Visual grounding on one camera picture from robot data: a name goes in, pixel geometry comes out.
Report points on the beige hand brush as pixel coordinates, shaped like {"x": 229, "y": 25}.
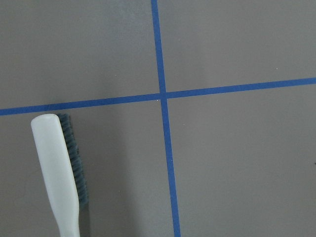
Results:
{"x": 62, "y": 170}

